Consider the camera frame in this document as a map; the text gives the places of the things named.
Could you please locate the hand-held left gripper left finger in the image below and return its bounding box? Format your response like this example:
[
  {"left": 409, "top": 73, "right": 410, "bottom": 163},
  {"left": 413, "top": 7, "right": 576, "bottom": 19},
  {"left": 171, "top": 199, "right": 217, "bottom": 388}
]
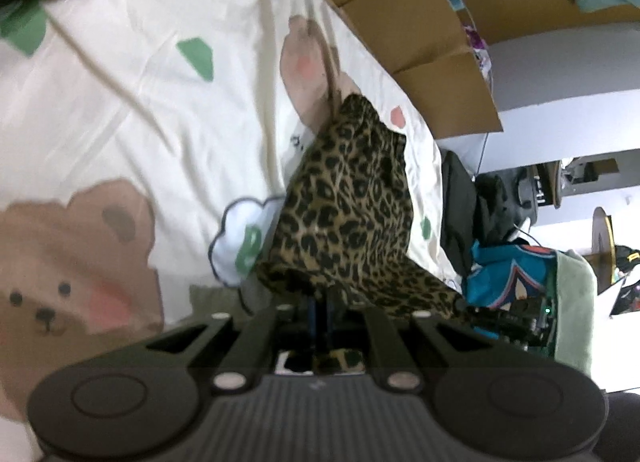
[{"left": 145, "top": 297, "right": 321, "bottom": 390}]

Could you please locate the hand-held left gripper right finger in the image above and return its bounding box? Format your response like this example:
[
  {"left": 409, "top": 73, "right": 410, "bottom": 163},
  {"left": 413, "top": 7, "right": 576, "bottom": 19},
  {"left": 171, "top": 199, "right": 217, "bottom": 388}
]
[{"left": 325, "top": 292, "right": 506, "bottom": 390}]

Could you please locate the leopard print garment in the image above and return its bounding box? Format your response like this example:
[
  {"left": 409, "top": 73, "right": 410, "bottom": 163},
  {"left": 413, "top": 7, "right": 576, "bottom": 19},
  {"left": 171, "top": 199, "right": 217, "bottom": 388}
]
[{"left": 255, "top": 94, "right": 473, "bottom": 375}]

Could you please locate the green cloth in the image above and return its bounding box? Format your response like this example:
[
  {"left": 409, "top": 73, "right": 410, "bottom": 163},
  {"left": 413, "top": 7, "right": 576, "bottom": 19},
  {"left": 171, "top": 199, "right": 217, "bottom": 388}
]
[{"left": 547, "top": 249, "right": 601, "bottom": 380}]

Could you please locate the teal patterned bag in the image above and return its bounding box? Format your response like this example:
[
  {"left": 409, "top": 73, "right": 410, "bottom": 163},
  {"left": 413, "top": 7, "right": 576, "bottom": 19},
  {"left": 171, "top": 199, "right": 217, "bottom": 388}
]
[{"left": 462, "top": 237, "right": 558, "bottom": 315}]

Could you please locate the round gold rim table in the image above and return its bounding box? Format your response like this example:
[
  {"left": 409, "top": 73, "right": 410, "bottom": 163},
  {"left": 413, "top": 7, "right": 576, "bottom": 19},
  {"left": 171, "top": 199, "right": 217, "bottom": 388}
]
[{"left": 591, "top": 207, "right": 615, "bottom": 293}]

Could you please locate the crumpled black garment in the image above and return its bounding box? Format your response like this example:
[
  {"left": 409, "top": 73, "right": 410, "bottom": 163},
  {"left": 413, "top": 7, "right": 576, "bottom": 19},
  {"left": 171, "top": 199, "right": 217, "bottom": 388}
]
[{"left": 472, "top": 173, "right": 526, "bottom": 245}]

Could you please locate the black yellow backpack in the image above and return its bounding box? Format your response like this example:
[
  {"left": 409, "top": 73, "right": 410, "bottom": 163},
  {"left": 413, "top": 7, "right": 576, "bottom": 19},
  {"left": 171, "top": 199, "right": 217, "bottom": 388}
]
[{"left": 614, "top": 243, "right": 640, "bottom": 273}]

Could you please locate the black chair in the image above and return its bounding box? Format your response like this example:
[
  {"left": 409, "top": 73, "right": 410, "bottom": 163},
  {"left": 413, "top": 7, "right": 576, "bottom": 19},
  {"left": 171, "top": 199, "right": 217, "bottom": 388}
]
[{"left": 515, "top": 157, "right": 568, "bottom": 213}]

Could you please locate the cream bear print blanket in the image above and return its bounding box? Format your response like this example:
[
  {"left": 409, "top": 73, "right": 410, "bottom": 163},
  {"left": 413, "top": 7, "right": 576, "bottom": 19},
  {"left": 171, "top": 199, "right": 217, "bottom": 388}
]
[{"left": 0, "top": 0, "right": 463, "bottom": 443}]

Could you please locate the purple detergent pouch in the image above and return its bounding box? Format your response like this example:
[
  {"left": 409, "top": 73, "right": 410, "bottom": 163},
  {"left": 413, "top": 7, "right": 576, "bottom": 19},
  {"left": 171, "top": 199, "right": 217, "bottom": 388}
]
[{"left": 462, "top": 24, "right": 491, "bottom": 75}]

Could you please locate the tall cardboard sheet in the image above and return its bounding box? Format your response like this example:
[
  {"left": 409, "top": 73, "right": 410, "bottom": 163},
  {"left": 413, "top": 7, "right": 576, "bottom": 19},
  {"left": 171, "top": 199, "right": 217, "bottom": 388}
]
[{"left": 445, "top": 0, "right": 640, "bottom": 45}]

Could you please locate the flattened cardboard box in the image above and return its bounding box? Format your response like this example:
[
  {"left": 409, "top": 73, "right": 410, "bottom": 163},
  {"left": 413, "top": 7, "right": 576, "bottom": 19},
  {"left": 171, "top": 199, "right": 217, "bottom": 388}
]
[{"left": 257, "top": 0, "right": 503, "bottom": 140}]

